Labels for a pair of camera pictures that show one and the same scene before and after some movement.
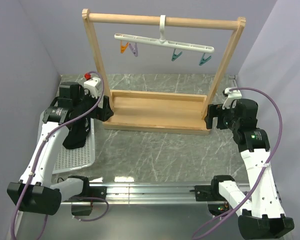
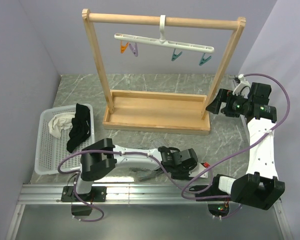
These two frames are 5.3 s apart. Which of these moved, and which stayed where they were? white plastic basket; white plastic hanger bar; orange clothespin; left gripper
Moved: left gripper
Stayed: white plastic basket; white plastic hanger bar; orange clothespin
